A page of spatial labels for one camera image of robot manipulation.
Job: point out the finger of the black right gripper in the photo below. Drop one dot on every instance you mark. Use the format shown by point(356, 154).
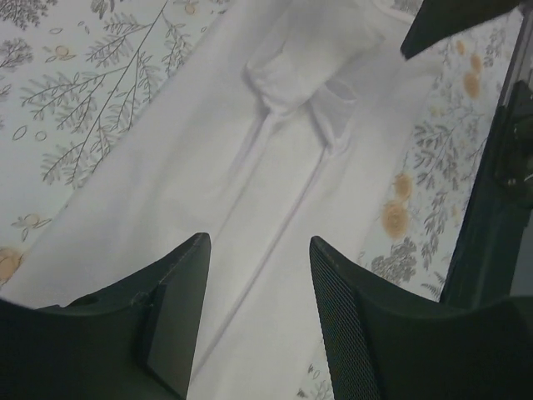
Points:
point(440, 19)

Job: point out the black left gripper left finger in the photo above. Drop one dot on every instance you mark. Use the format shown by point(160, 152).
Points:
point(134, 339)

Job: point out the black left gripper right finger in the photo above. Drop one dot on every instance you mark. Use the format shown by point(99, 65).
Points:
point(383, 342)

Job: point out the white t shirt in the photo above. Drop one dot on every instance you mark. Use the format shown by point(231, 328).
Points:
point(286, 122)

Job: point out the aluminium frame rail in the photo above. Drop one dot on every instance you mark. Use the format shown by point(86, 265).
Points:
point(520, 67)

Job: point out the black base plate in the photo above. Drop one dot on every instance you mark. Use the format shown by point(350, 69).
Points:
point(493, 254)

